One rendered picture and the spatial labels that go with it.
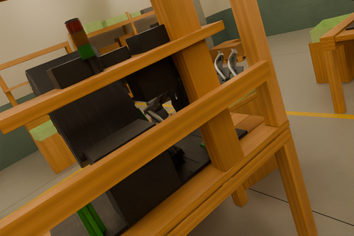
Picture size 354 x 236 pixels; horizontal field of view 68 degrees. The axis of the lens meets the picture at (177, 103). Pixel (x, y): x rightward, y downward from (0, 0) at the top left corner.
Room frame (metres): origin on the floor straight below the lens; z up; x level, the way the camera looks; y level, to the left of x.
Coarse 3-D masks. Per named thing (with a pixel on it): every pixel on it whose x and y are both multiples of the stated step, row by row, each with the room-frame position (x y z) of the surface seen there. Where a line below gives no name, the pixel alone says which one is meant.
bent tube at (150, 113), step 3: (147, 105) 1.32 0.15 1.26; (144, 111) 1.30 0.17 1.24; (147, 111) 1.31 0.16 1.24; (150, 111) 1.30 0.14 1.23; (144, 114) 1.33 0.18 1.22; (150, 114) 1.29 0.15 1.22; (153, 114) 1.29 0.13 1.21; (156, 114) 1.29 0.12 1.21; (153, 117) 1.28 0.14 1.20; (156, 117) 1.27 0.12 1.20; (159, 117) 1.28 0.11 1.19; (156, 120) 1.27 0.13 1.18; (159, 120) 1.27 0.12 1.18; (162, 120) 1.27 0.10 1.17
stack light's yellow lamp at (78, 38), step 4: (80, 32) 0.92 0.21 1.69; (84, 32) 0.94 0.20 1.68; (72, 36) 0.92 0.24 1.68; (76, 36) 0.92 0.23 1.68; (80, 36) 0.92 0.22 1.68; (84, 36) 0.93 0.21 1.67; (76, 40) 0.92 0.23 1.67; (80, 40) 0.92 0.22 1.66; (84, 40) 0.92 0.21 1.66; (88, 40) 0.94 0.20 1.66; (76, 44) 0.92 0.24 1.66; (80, 44) 0.92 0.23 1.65; (84, 44) 0.92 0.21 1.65
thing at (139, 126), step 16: (128, 128) 1.15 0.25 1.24; (144, 128) 1.07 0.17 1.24; (96, 144) 1.10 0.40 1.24; (112, 144) 1.03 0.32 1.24; (96, 160) 0.94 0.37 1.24; (160, 160) 1.06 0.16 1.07; (128, 176) 0.98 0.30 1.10; (144, 176) 1.01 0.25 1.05; (160, 176) 1.04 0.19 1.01; (176, 176) 1.08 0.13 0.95; (112, 192) 0.94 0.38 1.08; (128, 192) 0.97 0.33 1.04; (144, 192) 1.00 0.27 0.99; (160, 192) 1.03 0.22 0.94; (128, 208) 0.95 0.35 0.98; (144, 208) 0.98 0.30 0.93; (128, 224) 0.94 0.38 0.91
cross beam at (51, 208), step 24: (264, 72) 1.21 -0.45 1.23; (216, 96) 1.05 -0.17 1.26; (240, 96) 1.12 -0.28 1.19; (168, 120) 0.96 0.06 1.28; (192, 120) 0.98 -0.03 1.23; (144, 144) 0.87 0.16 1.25; (168, 144) 0.91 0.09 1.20; (96, 168) 0.78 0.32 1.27; (120, 168) 0.82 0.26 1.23; (48, 192) 0.74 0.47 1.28; (72, 192) 0.74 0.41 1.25; (96, 192) 0.77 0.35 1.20; (24, 216) 0.67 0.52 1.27; (48, 216) 0.69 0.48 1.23
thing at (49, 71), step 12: (132, 36) 1.09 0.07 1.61; (144, 36) 1.06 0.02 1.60; (156, 36) 1.09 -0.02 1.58; (168, 36) 1.11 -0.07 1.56; (132, 48) 1.13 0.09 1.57; (144, 48) 1.05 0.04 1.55; (72, 60) 0.92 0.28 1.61; (84, 60) 0.94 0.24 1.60; (96, 60) 0.96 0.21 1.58; (48, 72) 0.95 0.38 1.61; (60, 72) 0.90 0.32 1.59; (72, 72) 0.91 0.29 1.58; (84, 72) 0.93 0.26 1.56; (60, 84) 0.89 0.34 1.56; (72, 84) 0.91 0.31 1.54
